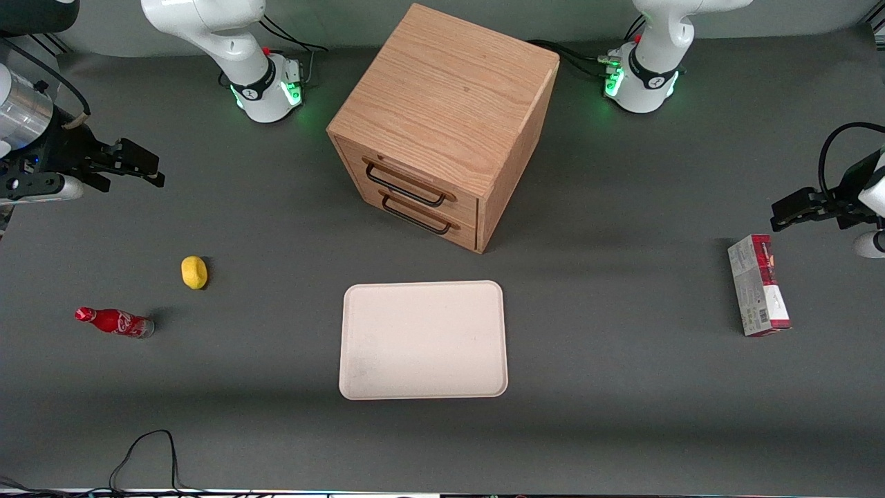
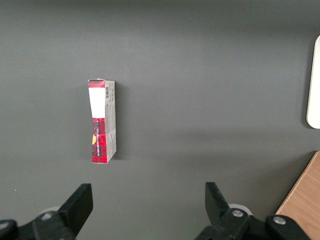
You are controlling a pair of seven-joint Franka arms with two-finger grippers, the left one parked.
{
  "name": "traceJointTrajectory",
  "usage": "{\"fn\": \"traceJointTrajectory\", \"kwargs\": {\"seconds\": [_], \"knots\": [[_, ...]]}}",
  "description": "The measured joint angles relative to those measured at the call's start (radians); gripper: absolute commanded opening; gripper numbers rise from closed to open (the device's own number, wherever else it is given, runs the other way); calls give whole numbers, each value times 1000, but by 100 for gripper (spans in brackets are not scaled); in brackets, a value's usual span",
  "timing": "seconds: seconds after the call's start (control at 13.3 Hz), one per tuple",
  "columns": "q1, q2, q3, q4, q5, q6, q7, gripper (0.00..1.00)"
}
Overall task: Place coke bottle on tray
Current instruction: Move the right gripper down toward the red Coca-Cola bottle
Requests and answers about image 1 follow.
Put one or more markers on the red coke bottle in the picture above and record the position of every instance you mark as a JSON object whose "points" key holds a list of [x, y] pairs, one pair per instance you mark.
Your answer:
{"points": [[114, 322]]}

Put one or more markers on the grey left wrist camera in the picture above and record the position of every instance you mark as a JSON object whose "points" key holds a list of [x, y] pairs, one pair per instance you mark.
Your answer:
{"points": [[870, 245]]}

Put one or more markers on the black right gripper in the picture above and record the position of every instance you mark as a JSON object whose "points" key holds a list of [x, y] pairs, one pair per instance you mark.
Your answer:
{"points": [[63, 151]]}

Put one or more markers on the yellow lemon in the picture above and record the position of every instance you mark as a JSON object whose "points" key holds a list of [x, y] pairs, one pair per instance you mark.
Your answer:
{"points": [[194, 272]]}

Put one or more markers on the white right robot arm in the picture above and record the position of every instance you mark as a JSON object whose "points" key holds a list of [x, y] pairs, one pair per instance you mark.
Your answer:
{"points": [[207, 28]]}

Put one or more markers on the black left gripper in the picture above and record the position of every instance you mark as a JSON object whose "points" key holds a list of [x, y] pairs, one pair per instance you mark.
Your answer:
{"points": [[845, 198]]}

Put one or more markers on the black round housing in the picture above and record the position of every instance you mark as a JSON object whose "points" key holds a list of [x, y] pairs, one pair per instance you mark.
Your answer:
{"points": [[34, 15]]}

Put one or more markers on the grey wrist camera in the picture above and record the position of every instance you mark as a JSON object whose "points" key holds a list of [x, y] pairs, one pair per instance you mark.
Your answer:
{"points": [[870, 245], [48, 190]]}

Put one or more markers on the cream rectangular tray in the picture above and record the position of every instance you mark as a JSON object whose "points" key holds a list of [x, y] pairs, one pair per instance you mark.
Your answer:
{"points": [[423, 339]]}

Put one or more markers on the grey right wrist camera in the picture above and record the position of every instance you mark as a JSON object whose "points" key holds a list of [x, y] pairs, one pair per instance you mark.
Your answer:
{"points": [[48, 190]]}

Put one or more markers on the wooden drawer cabinet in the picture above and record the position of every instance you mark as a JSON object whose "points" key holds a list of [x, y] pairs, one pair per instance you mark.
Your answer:
{"points": [[449, 90]]}

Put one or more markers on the wooden drawer front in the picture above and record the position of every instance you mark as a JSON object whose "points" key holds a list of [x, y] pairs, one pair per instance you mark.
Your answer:
{"points": [[429, 225], [415, 181]]}

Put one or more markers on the red and grey carton box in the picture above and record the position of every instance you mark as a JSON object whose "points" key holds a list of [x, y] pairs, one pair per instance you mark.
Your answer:
{"points": [[757, 287]]}

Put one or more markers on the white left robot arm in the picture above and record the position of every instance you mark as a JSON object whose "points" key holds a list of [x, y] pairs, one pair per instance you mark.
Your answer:
{"points": [[657, 69]]}

